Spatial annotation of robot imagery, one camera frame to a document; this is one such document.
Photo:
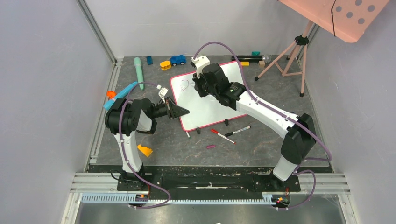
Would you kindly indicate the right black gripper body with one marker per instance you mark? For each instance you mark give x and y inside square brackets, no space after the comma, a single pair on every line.
[201,86]

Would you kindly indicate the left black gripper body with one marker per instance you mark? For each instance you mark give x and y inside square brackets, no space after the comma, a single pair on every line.
[169,108]

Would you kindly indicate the pink framed whiteboard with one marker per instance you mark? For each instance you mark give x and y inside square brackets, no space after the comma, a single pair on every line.
[204,111]

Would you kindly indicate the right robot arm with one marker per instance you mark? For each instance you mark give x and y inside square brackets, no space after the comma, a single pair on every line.
[297,131]

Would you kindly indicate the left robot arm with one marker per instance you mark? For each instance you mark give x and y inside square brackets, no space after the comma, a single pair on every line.
[125,119]

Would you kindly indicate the red whiteboard marker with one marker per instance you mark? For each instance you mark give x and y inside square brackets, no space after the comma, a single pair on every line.
[222,136]

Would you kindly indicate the blue toy car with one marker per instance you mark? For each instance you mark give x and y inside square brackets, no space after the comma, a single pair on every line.
[177,60]

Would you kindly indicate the yellow oval toy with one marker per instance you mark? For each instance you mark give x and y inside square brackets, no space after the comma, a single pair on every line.
[165,65]

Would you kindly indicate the yellow block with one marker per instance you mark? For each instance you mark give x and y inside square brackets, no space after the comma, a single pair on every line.
[244,64]

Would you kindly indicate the dark blue block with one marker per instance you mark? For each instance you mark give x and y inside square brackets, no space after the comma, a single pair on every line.
[149,60]

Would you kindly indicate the orange wedge block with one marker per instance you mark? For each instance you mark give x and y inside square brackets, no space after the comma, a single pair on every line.
[145,150]

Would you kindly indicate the mint green toy stick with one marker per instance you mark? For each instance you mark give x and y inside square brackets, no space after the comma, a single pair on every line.
[139,72]

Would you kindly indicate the black rainbow marker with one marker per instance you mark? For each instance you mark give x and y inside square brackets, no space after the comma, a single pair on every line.
[237,131]

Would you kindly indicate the orange small toy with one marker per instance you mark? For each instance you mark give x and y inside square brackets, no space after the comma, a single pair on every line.
[111,94]

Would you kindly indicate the blue toy crayon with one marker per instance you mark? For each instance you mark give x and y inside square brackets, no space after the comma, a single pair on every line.
[108,104]

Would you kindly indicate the pink tripod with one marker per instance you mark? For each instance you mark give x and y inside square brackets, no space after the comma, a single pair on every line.
[300,42]

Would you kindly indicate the pink perforated panel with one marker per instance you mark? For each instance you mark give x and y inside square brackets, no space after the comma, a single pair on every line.
[345,19]

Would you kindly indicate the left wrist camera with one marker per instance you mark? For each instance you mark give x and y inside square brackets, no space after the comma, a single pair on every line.
[162,92]

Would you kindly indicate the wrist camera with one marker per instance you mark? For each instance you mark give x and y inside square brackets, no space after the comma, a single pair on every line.
[162,92]
[199,62]

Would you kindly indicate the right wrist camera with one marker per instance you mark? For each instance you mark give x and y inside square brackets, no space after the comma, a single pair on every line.
[199,62]

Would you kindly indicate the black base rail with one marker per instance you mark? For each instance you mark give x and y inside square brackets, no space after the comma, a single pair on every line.
[200,182]

